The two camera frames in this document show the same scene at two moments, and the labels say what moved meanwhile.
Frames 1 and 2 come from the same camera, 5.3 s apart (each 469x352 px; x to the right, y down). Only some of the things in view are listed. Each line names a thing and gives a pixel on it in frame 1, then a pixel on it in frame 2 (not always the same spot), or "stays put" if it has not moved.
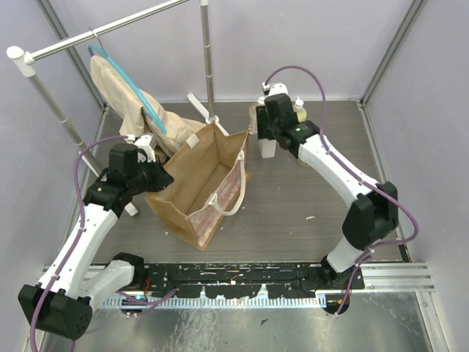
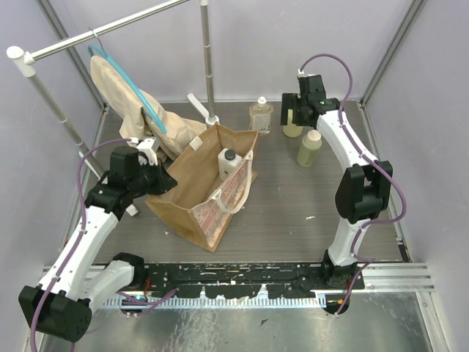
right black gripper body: x=266 y=129 to x=293 y=101
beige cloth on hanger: x=135 y=121 stays put
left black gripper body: x=157 y=177 stays put
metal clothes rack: x=23 y=63 stays put
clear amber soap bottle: x=253 y=116 stays put
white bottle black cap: x=267 y=147 to x=229 y=160
